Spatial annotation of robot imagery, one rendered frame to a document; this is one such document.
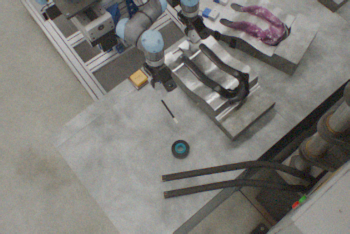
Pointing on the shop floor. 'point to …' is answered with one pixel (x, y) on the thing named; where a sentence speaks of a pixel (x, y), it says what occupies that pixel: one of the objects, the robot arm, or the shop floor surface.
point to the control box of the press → (318, 209)
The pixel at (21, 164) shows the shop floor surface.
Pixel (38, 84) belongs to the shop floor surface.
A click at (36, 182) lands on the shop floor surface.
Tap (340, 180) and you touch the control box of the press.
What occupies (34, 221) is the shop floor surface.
